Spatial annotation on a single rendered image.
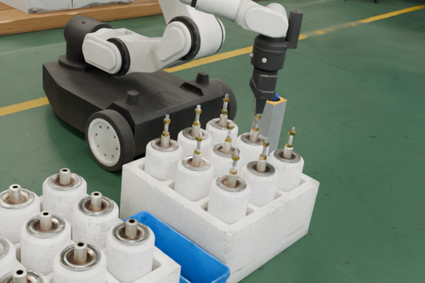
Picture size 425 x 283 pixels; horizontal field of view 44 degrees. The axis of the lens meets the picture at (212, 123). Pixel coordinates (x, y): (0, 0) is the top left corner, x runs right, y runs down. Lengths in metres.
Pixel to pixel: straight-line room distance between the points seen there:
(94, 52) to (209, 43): 0.49
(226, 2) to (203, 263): 0.64
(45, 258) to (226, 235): 0.41
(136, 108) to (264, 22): 0.58
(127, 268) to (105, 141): 0.74
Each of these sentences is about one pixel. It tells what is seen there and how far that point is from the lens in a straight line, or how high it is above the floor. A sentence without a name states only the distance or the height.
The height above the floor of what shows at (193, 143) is 0.24.
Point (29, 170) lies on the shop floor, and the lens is 1.78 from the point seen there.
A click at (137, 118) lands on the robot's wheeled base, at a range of 1.70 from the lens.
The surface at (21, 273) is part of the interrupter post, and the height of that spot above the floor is 0.27.
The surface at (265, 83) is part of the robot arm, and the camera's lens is 1.40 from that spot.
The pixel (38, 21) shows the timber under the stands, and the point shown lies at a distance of 3.20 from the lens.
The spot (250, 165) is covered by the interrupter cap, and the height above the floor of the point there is 0.25.
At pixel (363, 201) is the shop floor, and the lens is 1.85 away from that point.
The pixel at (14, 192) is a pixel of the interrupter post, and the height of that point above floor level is 0.27.
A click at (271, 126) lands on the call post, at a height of 0.24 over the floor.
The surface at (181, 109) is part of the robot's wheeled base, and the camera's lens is 1.83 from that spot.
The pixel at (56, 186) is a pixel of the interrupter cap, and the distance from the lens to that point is 1.22.
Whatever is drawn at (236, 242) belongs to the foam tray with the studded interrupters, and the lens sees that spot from 1.27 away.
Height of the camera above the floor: 0.91
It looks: 25 degrees down
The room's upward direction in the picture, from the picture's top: 8 degrees clockwise
